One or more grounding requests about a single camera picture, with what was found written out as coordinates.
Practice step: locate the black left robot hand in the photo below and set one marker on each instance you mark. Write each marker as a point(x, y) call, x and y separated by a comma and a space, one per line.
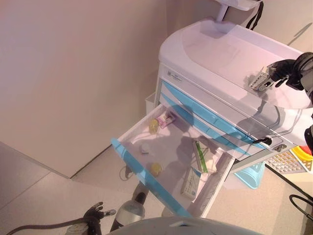
point(94, 215)

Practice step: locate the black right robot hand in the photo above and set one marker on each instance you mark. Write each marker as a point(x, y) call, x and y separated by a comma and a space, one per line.
point(296, 69)

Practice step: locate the small white medicine box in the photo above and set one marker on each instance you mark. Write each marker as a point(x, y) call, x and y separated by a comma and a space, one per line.
point(258, 79)

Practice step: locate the blue fronted cart drawer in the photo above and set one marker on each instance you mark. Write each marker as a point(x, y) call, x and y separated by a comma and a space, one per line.
point(149, 177)

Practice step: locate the blue white medicine box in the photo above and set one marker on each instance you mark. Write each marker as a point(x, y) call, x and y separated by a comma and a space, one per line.
point(190, 183)

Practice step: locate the pink medicine box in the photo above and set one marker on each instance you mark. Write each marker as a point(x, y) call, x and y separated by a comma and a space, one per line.
point(166, 119)

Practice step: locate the green white medicine box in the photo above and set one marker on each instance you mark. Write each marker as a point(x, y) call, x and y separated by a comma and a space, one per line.
point(201, 156)

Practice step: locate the grey robot torso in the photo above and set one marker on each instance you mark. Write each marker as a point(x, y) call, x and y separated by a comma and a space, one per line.
point(171, 227)

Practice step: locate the yellow capped round bottle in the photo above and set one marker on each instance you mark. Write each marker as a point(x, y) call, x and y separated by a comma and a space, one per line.
point(154, 124)
point(156, 168)

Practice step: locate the silver cart lock latch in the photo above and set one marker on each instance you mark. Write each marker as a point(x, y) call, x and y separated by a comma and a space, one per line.
point(281, 147)

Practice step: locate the small white round bottle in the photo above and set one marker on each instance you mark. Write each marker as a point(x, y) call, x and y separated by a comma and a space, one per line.
point(144, 148)

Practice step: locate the yellow sharps container red lid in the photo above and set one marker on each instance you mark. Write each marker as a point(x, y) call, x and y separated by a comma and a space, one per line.
point(303, 159)

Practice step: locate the white blue medical cart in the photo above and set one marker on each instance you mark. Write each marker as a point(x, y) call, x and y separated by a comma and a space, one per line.
point(207, 49)

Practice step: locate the white mesh basket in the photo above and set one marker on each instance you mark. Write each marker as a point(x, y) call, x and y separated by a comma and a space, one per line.
point(281, 164)

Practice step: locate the light blue waste bin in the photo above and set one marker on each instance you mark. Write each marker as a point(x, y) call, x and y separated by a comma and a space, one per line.
point(249, 177)

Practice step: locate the white gauze packet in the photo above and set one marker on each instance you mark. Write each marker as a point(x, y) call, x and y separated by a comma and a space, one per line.
point(212, 164)

